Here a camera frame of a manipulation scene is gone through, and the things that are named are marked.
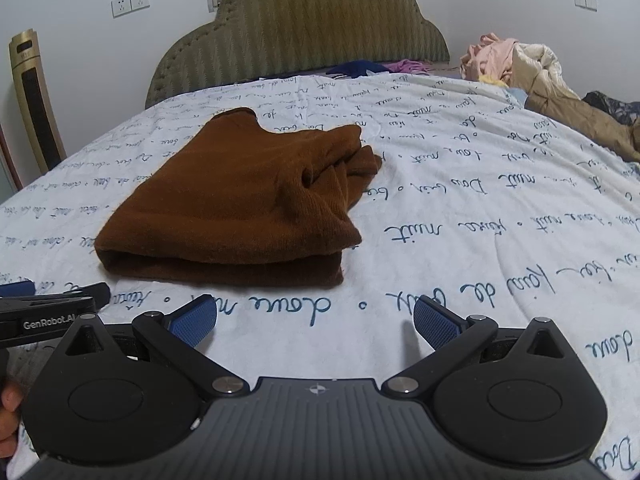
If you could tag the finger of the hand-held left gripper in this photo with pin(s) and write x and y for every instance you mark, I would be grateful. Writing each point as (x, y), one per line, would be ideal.
(92, 292)
(15, 289)

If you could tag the light blue cloth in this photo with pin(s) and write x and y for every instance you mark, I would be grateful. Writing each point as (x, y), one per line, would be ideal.
(517, 96)

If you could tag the tan coat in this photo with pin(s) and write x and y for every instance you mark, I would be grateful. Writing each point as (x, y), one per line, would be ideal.
(585, 117)

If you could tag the dark floral cloth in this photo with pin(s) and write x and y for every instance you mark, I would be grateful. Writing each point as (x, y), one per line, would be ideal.
(612, 107)

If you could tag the beige quilted jacket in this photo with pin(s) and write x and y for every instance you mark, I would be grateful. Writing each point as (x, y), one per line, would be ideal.
(540, 70)

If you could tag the olive padded headboard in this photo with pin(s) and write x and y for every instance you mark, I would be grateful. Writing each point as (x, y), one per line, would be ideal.
(300, 25)

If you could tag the white script-printed bed sheet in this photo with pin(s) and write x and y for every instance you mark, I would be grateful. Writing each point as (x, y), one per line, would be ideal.
(475, 220)

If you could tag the gold tower air conditioner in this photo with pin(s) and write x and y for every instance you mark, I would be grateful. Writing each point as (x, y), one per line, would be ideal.
(37, 105)

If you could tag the person's left hand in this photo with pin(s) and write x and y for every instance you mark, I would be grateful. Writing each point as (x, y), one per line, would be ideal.
(10, 410)

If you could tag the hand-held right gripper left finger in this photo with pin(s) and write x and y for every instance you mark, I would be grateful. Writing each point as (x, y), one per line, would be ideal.
(192, 322)

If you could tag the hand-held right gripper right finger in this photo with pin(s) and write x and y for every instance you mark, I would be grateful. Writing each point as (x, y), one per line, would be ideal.
(437, 322)

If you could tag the brown knit sweater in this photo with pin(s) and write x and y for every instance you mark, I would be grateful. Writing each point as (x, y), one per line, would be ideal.
(225, 200)

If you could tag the dark blue cloth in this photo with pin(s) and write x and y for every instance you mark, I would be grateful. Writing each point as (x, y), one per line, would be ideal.
(357, 68)

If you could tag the pink clothes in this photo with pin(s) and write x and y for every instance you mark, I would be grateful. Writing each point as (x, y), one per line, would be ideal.
(492, 55)

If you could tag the yellow cloth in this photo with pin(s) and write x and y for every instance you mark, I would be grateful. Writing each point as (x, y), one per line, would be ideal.
(492, 80)

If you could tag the purple cloth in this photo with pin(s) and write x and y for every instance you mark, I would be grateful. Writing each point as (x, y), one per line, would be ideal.
(407, 66)

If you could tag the white wall switch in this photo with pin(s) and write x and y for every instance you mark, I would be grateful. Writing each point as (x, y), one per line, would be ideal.
(585, 2)

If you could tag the white wall socket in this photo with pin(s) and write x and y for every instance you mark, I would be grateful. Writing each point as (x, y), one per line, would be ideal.
(139, 1)
(121, 7)

